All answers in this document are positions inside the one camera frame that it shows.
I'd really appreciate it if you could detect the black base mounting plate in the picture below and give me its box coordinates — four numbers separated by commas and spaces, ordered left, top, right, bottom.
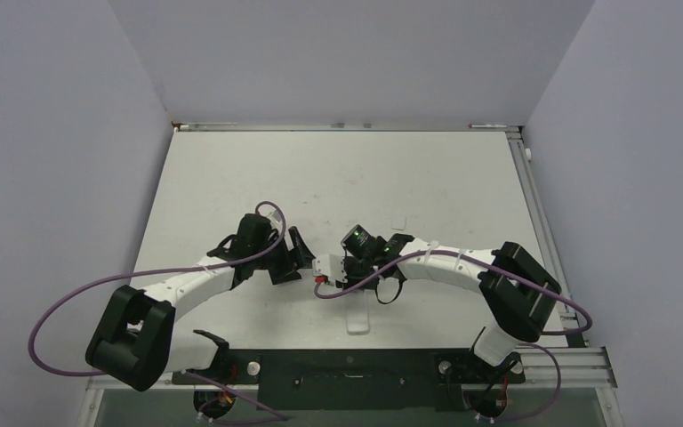
173, 349, 526, 412

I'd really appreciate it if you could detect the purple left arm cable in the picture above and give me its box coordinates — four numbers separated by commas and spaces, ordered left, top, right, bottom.
28, 201, 287, 378

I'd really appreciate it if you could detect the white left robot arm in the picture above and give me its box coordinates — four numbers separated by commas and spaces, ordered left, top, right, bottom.
85, 213, 315, 391

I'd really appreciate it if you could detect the aluminium frame rail back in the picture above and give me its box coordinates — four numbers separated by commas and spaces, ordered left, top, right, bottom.
173, 122, 522, 133

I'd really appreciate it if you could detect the aluminium frame rail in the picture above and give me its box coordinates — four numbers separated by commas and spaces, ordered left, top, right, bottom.
173, 122, 522, 133
506, 127, 617, 389

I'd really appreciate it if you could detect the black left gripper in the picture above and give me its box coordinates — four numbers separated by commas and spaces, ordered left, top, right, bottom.
252, 228, 314, 284

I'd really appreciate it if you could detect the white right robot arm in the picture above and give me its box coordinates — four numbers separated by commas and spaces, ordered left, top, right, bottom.
339, 225, 561, 381

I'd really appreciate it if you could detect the white air conditioner remote control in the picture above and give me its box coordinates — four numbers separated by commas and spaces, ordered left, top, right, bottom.
344, 291, 371, 336

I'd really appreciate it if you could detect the aluminium frame rail right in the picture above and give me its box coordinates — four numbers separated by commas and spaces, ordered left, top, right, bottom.
506, 127, 617, 389

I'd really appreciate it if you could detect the white battery compartment cover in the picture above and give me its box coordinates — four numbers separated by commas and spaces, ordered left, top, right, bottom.
390, 215, 407, 231

